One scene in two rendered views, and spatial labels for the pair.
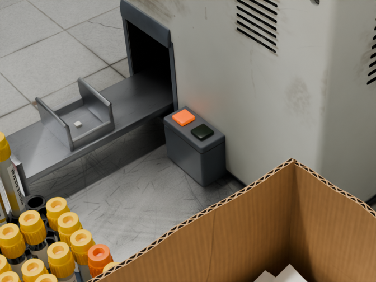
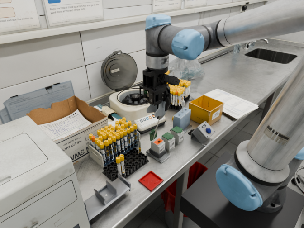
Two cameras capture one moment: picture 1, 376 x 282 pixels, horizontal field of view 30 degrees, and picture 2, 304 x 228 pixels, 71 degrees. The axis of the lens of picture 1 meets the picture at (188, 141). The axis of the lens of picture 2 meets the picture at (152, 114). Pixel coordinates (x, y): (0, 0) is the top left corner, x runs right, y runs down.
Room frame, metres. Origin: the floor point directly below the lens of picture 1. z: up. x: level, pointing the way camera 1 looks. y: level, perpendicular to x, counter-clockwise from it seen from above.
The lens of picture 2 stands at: (1.01, 0.17, 1.52)
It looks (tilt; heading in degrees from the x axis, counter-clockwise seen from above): 32 degrees down; 169
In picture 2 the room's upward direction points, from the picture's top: straight up
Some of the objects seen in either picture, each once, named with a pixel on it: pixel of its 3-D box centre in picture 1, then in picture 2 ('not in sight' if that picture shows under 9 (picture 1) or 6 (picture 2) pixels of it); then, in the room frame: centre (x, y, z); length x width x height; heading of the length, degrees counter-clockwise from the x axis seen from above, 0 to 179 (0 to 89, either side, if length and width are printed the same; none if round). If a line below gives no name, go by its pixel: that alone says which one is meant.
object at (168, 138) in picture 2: not in sight; (168, 141); (0.29, 0.38, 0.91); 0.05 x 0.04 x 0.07; 35
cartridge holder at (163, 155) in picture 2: not in sight; (157, 152); (0.33, 0.32, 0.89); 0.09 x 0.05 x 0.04; 37
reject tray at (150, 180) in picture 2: not in sight; (150, 180); (0.46, 0.27, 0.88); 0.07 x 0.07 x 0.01; 35
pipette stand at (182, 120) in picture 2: not in sight; (181, 121); (0.16, 0.48, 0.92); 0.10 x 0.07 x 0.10; 132
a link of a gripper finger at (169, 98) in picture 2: not in sight; (164, 99); (0.35, 0.34, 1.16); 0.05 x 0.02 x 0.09; 37
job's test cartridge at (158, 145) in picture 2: not in sight; (158, 147); (0.33, 0.32, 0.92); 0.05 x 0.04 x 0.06; 37
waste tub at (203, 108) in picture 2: not in sight; (205, 110); (0.09, 0.63, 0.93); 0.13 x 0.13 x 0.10; 33
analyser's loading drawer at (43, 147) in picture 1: (96, 111); (100, 198); (0.54, 0.09, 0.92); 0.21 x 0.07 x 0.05; 125
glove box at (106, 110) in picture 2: not in sight; (106, 118); (0.07, 0.11, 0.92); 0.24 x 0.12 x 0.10; 35
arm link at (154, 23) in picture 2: not in sight; (158, 35); (0.35, 0.31, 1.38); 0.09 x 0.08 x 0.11; 26
